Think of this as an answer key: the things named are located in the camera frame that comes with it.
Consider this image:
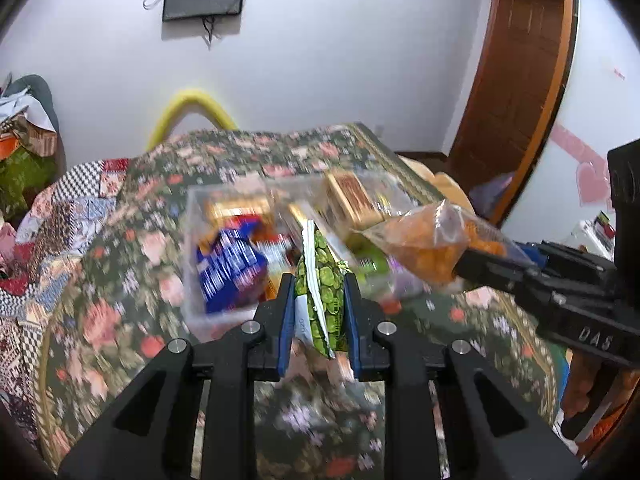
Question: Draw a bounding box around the pile of clothes on chair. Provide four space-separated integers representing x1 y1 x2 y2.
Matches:
1 74 61 224

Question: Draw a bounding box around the floral green bedspread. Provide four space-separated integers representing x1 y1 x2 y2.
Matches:
36 125 565 479

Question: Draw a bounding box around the orange bread clear bag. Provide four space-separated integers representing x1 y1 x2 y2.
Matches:
362 200 508 286

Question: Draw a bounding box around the brown wooden door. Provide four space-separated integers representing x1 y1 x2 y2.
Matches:
448 0 577 226

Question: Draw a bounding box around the patchwork quilt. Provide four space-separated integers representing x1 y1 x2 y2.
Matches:
1 158 130 446

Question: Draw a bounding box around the blue biscuit snack bag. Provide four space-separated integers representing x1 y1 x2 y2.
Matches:
195 221 268 314

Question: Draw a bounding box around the yellow fleece blanket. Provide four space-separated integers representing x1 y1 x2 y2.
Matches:
400 156 474 214

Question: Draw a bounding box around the square cracker pack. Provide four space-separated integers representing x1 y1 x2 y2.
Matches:
326 171 384 230

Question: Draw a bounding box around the clear plastic storage box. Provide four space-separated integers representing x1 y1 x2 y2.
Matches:
180 169 442 328

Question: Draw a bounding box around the yellow padded bed rail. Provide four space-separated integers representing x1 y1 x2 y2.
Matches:
145 89 238 152

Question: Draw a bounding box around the purple white snack bar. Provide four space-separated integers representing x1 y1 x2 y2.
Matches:
388 258 430 300

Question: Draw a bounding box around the white wardrobe with hearts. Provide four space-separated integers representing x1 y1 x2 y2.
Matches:
501 0 639 242

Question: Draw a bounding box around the long brown biscuit pack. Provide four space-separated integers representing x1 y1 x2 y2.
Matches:
204 196 272 223

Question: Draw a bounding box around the green round jelly cup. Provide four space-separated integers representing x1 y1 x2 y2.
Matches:
346 234 390 274

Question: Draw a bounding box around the green snack packet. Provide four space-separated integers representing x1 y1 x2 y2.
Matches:
294 220 348 359

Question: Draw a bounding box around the red white snack pack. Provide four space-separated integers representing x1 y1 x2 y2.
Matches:
250 223 299 299

